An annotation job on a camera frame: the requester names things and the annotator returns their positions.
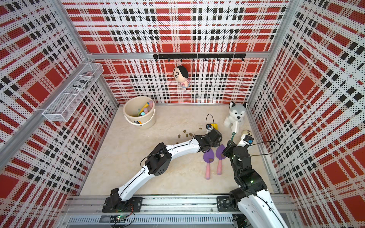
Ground purple pointed trowel pink handle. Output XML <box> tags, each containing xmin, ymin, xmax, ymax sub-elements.
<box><xmin>203</xmin><ymin>149</ymin><xmax>215</xmax><ymax>180</ymax></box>

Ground green white scrub brush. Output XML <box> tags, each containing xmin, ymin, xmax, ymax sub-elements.
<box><xmin>231</xmin><ymin>121</ymin><xmax>240</xmax><ymax>141</ymax></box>

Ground green pointed trowel yellow handle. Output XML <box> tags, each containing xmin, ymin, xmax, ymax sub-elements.
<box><xmin>138</xmin><ymin>102</ymin><xmax>150</xmax><ymax>116</ymax></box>

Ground purple trowel pink handle back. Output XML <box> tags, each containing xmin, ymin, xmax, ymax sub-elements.
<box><xmin>147</xmin><ymin>100</ymin><xmax>154</xmax><ymax>111</ymax></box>

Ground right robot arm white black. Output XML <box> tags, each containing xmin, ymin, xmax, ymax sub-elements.
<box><xmin>223</xmin><ymin>140</ymin><xmax>287</xmax><ymax>228</ymax></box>

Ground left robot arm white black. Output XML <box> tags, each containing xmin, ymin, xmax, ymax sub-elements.
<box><xmin>102</xmin><ymin>129</ymin><xmax>222</xmax><ymax>213</ymax></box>

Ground purple pointed trowel rightmost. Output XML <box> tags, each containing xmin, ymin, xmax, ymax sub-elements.
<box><xmin>215</xmin><ymin>144</ymin><xmax>225</xmax><ymax>175</ymax></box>

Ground cream plastic bucket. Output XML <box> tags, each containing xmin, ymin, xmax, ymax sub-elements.
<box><xmin>123</xmin><ymin>97</ymin><xmax>156</xmax><ymax>129</ymax></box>

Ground skull alarm clock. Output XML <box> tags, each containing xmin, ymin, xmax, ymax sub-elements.
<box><xmin>241</xmin><ymin>130</ymin><xmax>252</xmax><ymax>138</ymax></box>

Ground husky plush toy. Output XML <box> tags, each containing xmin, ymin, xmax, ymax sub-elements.
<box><xmin>223</xmin><ymin>101</ymin><xmax>248</xmax><ymax>128</ymax></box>

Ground cartoon boy plush doll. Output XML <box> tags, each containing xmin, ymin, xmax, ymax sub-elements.
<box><xmin>173</xmin><ymin>66</ymin><xmax>190</xmax><ymax>90</ymax></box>

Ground can on shelf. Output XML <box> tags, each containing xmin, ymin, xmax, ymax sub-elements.
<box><xmin>73</xmin><ymin>71</ymin><xmax>93</xmax><ymax>91</ymax></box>

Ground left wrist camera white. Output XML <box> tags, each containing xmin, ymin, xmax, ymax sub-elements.
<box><xmin>206</xmin><ymin>123</ymin><xmax>214</xmax><ymax>133</ymax></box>

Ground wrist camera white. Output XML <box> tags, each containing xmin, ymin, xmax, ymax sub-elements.
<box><xmin>237</xmin><ymin>135</ymin><xmax>254</xmax><ymax>147</ymax></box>
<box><xmin>206</xmin><ymin>123</ymin><xmax>214</xmax><ymax>133</ymax></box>

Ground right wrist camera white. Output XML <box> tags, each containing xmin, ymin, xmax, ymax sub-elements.
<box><xmin>237</xmin><ymin>135</ymin><xmax>254</xmax><ymax>147</ymax></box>

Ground black hook rail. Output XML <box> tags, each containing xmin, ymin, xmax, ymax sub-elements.
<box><xmin>153</xmin><ymin>53</ymin><xmax>247</xmax><ymax>60</ymax></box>

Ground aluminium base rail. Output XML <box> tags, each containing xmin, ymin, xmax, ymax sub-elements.
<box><xmin>57</xmin><ymin>194</ymin><xmax>301</xmax><ymax>228</ymax></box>

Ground clear wall shelf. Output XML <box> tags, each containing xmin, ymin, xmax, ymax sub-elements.
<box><xmin>43</xmin><ymin>62</ymin><xmax>104</xmax><ymax>122</ymax></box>

